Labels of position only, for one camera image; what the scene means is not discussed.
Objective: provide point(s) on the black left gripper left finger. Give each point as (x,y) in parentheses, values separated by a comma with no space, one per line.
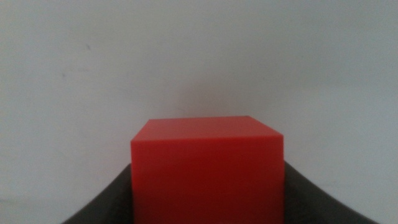
(112,205)

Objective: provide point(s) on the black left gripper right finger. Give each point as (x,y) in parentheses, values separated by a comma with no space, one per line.
(308,205)

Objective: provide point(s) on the red cube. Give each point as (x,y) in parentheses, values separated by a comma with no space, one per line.
(206,174)

